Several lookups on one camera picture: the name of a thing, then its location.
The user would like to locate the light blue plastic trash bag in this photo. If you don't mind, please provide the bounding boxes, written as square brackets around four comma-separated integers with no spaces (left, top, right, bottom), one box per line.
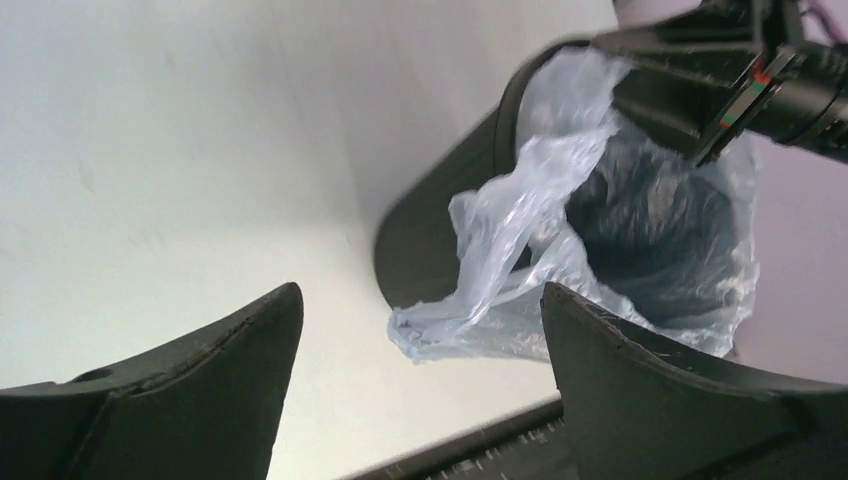
[387,47,759,362]

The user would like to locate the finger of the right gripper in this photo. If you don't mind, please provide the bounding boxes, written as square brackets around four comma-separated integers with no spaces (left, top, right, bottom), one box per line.
[590,6,769,159]

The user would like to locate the black ribbed trash bin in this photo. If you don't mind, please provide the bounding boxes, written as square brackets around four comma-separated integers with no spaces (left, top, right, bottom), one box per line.
[373,39,589,308]

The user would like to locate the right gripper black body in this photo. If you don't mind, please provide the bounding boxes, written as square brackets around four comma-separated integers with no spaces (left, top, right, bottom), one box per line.
[688,1,809,166]

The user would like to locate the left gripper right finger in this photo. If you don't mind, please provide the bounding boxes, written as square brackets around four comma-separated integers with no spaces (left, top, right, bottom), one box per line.
[541,283,847,479]

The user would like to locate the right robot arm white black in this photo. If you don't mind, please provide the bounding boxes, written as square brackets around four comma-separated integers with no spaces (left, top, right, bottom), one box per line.
[591,1,847,166]

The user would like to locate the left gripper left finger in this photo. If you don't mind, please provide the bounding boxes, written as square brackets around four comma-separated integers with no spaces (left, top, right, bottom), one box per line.
[1,283,304,479]

